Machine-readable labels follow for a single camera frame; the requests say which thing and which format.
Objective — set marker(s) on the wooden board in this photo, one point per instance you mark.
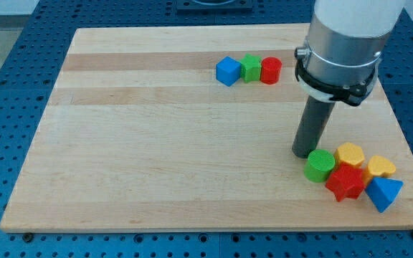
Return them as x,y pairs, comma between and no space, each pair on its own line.
138,135

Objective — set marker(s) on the green star block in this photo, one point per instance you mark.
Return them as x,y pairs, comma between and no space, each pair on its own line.
250,68

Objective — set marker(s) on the yellow heart block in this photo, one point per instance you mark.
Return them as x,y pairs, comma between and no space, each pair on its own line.
378,166

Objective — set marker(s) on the yellow hexagon block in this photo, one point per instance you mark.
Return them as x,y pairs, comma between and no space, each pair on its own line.
349,154

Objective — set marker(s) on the blue triangle block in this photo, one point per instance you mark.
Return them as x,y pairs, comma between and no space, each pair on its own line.
383,192

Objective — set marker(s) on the red star block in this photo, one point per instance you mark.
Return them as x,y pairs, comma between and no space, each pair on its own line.
346,183

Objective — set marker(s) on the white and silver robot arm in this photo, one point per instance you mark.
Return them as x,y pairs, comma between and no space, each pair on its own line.
341,53

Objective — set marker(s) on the red cylinder block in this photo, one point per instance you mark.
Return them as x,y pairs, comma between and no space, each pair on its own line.
270,70

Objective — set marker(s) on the green cylinder block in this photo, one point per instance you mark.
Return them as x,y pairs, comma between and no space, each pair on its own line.
319,165

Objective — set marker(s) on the blue cube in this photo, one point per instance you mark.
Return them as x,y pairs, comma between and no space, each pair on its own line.
228,71

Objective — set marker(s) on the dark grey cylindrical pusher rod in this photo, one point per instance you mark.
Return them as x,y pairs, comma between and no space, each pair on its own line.
311,126

